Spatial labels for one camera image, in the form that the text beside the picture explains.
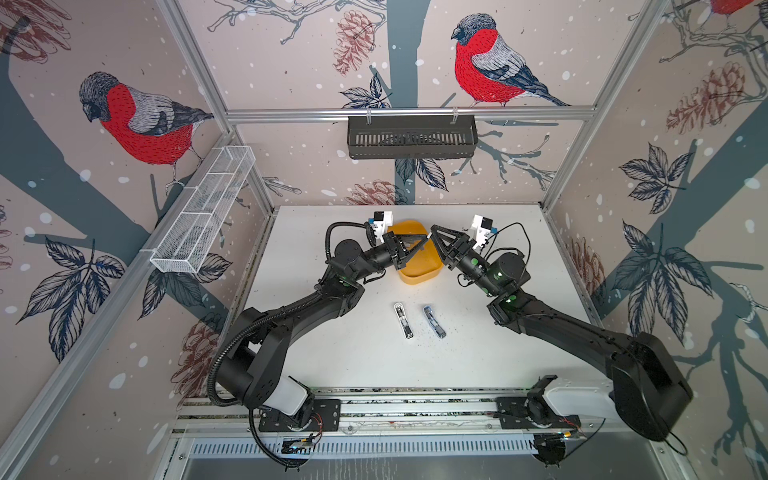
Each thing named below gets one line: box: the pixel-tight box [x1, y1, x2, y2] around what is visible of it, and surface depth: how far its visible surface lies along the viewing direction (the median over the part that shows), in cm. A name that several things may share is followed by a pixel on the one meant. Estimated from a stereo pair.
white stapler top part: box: [394, 302, 414, 339], surface depth 91 cm
